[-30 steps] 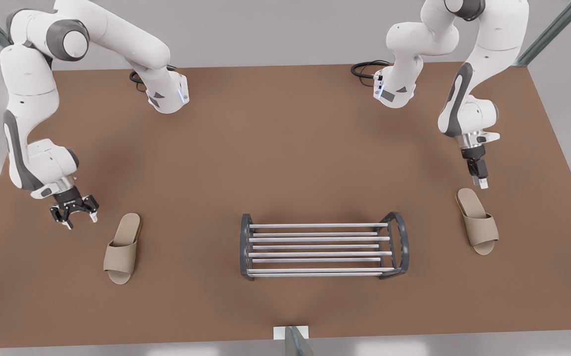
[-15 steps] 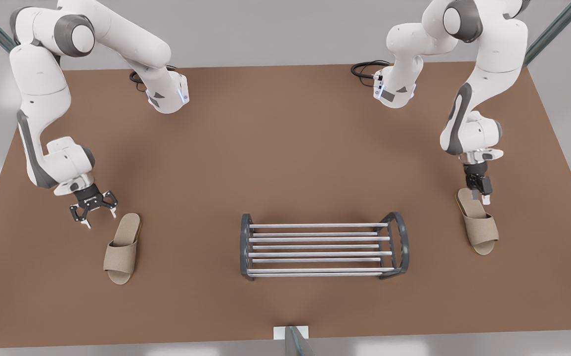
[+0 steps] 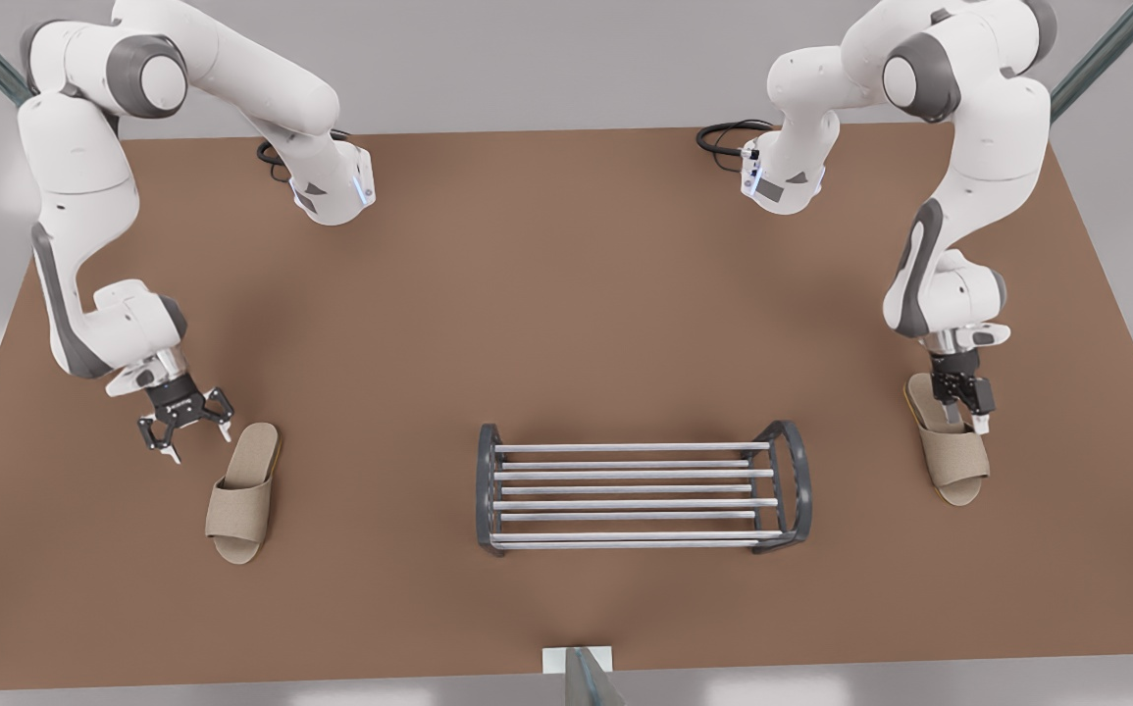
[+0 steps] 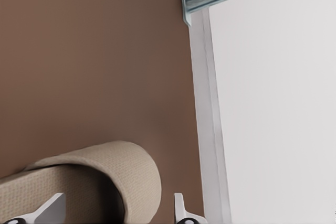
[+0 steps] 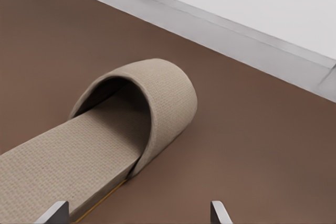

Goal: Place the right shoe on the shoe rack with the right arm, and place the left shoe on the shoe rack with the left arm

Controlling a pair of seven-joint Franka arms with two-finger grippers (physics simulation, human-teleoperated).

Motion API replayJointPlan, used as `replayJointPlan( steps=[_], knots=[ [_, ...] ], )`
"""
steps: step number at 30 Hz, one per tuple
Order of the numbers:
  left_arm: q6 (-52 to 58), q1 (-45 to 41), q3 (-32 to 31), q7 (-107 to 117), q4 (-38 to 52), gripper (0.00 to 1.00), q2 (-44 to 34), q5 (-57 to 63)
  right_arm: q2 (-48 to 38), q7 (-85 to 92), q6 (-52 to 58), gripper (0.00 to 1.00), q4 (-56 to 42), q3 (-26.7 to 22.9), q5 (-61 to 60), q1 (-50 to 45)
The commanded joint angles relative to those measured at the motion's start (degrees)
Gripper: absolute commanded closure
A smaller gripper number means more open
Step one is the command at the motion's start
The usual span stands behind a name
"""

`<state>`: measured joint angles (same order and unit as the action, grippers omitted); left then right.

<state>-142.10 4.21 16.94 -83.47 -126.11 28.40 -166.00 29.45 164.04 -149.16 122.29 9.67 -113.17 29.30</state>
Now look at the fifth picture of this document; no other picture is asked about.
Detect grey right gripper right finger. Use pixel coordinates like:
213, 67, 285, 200
211, 200, 233, 224

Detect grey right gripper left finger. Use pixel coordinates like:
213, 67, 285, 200
36, 200, 70, 224

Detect beige woven slipper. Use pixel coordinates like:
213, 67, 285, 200
0, 57, 198, 224

